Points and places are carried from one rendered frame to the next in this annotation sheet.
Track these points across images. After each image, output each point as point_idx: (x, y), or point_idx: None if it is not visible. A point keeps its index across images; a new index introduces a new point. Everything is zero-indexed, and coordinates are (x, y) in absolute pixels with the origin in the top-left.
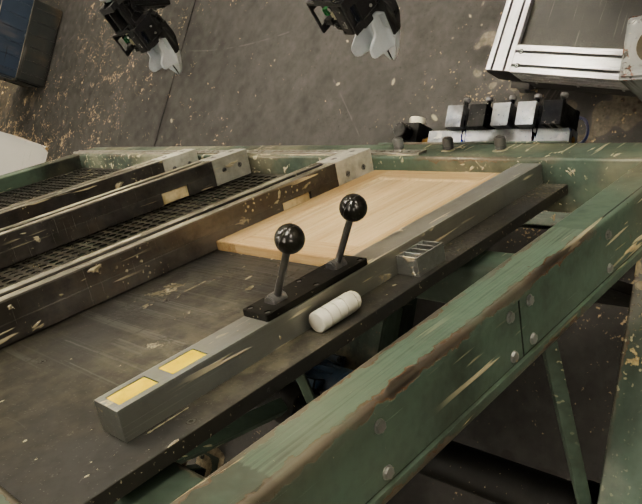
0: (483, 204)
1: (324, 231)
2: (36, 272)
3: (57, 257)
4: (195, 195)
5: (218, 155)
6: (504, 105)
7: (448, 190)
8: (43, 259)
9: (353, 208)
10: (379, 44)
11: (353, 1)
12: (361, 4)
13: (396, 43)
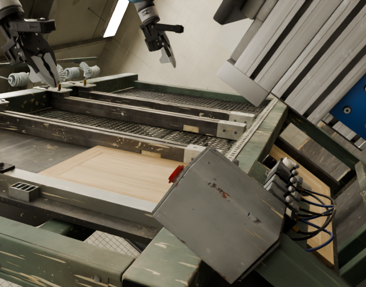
0: (95, 202)
1: (93, 165)
2: (320, 154)
3: (327, 152)
4: (200, 134)
5: (230, 122)
6: (272, 179)
7: (153, 193)
8: (325, 150)
9: None
10: (33, 76)
11: (7, 48)
12: (14, 51)
13: (41, 79)
